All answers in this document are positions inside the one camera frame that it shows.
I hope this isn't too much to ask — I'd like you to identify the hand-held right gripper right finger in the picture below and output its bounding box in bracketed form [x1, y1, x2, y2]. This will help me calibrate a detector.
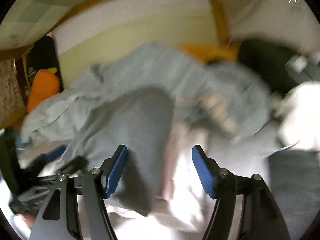
[191, 144, 292, 240]

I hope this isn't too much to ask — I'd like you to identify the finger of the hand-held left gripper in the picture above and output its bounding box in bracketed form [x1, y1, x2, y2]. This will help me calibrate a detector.
[37, 145, 88, 178]

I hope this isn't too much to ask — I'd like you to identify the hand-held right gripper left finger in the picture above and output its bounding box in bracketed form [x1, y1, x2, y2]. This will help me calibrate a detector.
[29, 144, 128, 240]

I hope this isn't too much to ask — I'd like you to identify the grey printed t-shirt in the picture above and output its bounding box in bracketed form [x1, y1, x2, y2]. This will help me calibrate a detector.
[61, 87, 175, 215]

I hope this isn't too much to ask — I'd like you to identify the pink cloth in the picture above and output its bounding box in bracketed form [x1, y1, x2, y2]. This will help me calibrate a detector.
[160, 120, 209, 202]

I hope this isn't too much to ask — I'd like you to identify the orange carrot plush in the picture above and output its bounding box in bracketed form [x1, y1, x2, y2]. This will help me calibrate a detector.
[26, 67, 62, 113]

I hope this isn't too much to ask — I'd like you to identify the patterned quilt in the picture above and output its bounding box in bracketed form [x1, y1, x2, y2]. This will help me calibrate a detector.
[0, 59, 28, 130]

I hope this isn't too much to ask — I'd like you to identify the dark grey cloth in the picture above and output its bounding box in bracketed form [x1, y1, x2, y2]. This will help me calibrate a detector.
[266, 150, 320, 240]

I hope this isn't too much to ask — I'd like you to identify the black printed bag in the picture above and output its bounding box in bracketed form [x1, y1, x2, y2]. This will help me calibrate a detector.
[26, 36, 63, 90]

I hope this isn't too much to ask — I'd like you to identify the light grey rumpled garment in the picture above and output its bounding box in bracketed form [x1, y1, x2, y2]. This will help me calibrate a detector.
[21, 41, 273, 145]

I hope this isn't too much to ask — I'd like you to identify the white cloth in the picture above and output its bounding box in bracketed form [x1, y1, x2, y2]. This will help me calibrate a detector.
[274, 80, 320, 152]

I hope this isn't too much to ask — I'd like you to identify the orange cloth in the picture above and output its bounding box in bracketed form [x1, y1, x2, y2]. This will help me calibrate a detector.
[180, 42, 242, 62]

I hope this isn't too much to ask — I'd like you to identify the pale checked cloth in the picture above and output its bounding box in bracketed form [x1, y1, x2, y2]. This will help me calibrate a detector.
[0, 0, 98, 50]

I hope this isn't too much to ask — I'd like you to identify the pale yellow padded panel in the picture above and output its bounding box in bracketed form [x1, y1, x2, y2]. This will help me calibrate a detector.
[51, 0, 225, 90]

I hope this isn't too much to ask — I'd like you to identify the wooden bed frame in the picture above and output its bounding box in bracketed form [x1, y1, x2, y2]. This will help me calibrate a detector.
[0, 0, 232, 58]

